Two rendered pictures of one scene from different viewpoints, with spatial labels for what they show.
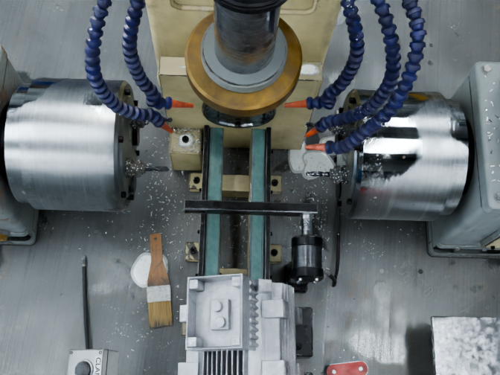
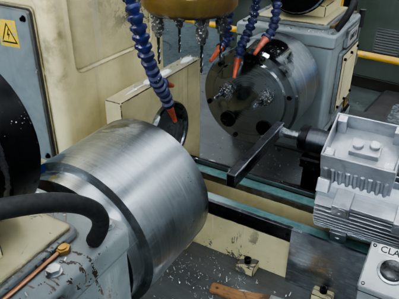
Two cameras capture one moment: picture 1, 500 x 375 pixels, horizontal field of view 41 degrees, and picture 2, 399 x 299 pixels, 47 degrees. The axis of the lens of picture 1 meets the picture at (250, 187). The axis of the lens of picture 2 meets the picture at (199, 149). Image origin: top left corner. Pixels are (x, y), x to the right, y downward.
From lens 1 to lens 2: 104 cm
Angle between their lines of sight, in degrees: 50
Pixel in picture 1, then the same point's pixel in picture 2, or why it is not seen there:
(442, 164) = (295, 42)
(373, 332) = not seen: hidden behind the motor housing
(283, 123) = (189, 141)
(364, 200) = (296, 83)
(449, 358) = not seen: outside the picture
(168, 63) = (116, 98)
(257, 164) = (207, 170)
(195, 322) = (364, 174)
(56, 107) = (91, 145)
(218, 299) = (351, 144)
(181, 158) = not seen: hidden behind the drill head
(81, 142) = (143, 145)
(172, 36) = (81, 118)
